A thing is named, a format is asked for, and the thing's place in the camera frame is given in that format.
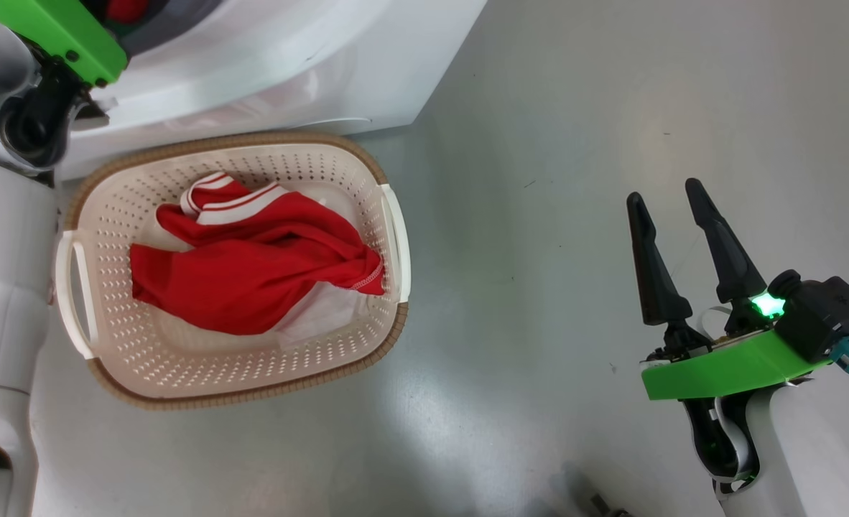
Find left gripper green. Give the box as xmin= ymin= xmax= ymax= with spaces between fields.
xmin=0 ymin=0 xmax=128 ymax=87

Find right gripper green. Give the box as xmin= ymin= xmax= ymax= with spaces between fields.
xmin=626 ymin=178 xmax=832 ymax=401

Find red and white clothes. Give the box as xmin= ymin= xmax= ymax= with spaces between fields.
xmin=130 ymin=172 xmax=386 ymax=349

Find white front-load washing machine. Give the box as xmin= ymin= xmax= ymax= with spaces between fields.
xmin=55 ymin=0 xmax=488 ymax=180

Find cream perforated laundry basket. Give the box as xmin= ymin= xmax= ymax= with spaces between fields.
xmin=55 ymin=131 xmax=412 ymax=410

